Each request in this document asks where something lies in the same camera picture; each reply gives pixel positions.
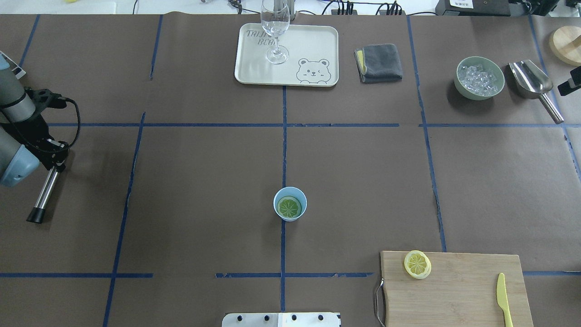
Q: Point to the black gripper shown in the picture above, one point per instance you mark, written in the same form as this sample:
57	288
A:
36	132

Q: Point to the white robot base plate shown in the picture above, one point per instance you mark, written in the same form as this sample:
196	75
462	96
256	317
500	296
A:
283	319

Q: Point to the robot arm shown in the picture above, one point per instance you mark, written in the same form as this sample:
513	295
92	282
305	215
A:
16	161

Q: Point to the blue paper cup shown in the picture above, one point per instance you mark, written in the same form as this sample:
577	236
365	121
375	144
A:
294	192

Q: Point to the steel ice scoop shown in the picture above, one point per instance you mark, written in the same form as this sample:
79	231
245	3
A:
533	83

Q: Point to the yellow lemon half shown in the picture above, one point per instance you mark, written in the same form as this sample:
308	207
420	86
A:
417	264

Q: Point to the clear wine glass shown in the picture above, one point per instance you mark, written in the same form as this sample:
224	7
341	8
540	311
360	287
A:
275	20

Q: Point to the green lime slice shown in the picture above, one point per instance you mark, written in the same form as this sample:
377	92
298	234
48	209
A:
289	207

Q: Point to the cream bear tray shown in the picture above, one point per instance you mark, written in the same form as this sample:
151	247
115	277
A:
313	56

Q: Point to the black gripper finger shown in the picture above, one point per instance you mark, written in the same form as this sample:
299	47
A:
571	85

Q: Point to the grey folded cloth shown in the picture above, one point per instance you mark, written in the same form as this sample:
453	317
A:
378	63

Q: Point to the green bowl of ice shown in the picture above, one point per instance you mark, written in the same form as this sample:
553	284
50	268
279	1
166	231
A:
478	78

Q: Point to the bamboo cutting board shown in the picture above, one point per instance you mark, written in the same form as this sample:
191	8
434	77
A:
460	291

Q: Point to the yellow plastic knife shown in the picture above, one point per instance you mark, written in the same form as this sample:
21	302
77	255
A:
502	299

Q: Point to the steel muddler black tip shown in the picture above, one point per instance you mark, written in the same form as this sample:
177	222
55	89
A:
37	214

